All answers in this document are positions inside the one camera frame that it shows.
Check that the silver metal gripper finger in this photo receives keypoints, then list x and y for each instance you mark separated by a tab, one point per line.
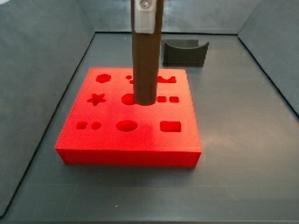
144	16

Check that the brown oval peg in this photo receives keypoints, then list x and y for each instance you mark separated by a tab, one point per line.
145	52

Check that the black curved holder block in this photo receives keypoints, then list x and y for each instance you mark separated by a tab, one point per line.
184	52

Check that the red shape sorter block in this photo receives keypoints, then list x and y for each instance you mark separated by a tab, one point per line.
111	131

